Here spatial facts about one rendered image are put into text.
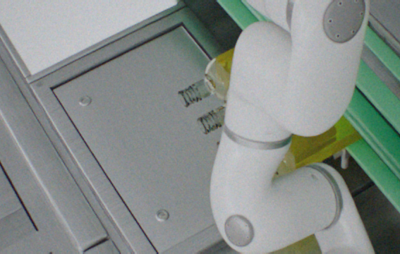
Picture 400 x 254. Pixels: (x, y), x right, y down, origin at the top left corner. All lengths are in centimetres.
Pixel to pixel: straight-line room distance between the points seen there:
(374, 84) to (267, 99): 31
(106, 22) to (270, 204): 76
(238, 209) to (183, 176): 44
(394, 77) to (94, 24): 67
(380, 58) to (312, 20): 40
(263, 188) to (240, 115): 9
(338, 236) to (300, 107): 25
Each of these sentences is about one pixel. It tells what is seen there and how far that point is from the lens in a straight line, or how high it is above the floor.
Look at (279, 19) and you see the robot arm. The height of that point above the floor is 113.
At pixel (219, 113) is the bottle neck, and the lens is 141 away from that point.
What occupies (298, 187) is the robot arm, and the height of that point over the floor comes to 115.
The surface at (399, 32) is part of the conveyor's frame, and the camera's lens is 133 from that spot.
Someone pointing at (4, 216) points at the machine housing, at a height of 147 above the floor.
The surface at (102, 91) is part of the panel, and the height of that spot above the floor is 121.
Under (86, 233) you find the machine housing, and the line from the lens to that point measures 149.
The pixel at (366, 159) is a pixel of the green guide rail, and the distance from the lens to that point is 142.
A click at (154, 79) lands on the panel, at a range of 165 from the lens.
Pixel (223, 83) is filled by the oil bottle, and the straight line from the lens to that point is 143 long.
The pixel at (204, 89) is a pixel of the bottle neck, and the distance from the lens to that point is 144.
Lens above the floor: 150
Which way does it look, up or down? 15 degrees down
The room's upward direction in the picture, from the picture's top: 118 degrees counter-clockwise
